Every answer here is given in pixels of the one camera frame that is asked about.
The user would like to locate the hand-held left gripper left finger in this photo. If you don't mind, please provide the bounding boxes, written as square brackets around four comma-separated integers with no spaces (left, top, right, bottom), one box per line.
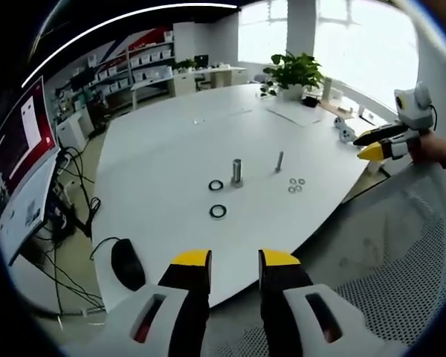
[128,248,213,357]

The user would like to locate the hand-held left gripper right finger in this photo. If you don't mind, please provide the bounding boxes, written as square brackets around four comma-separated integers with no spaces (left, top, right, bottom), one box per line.
[258,248,372,357]

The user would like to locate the thick metal stud with base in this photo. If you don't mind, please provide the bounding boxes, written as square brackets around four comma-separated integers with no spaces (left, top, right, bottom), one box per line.
[229,158,245,189]

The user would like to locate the person's right hand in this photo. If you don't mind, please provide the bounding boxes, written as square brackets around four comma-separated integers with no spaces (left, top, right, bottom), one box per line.
[409,130,446,165]

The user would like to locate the white game controller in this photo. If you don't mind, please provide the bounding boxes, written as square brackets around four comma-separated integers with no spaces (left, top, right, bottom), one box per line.
[333,116,356,144]

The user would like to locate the wooden board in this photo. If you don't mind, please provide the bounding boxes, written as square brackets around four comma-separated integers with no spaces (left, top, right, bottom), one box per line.
[318,100,362,119]

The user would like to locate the black computer mouse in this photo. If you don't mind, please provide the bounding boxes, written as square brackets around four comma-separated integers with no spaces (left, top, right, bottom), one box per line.
[110,239,147,292]

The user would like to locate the white paper sheet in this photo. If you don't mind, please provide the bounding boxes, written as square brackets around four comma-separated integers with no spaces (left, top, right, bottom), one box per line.
[266,103,325,127]

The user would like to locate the white mesh chair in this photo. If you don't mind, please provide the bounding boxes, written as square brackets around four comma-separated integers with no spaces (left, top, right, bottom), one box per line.
[207,163,446,357]

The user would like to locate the green potted plant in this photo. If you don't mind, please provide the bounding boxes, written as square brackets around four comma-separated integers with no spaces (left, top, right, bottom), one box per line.
[262,51,326,100]

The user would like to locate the white background desk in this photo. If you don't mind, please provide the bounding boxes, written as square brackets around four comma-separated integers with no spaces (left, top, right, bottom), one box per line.
[131,65,247,109]

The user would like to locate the white low cabinet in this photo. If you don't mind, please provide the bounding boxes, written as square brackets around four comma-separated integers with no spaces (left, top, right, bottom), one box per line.
[55,111,94,150]

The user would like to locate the computer monitor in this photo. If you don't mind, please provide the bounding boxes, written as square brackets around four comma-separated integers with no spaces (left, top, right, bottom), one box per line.
[0,76,62,267]

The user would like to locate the storage shelves with white bins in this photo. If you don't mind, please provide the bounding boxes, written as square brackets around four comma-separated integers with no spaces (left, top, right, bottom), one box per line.
[55,36,176,112]

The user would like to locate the black mouse cable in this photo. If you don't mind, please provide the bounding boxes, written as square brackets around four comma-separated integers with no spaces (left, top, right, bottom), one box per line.
[89,237,120,261]

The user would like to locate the black floor cables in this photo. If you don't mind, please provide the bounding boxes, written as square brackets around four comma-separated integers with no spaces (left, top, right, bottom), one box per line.
[36,146,107,317]

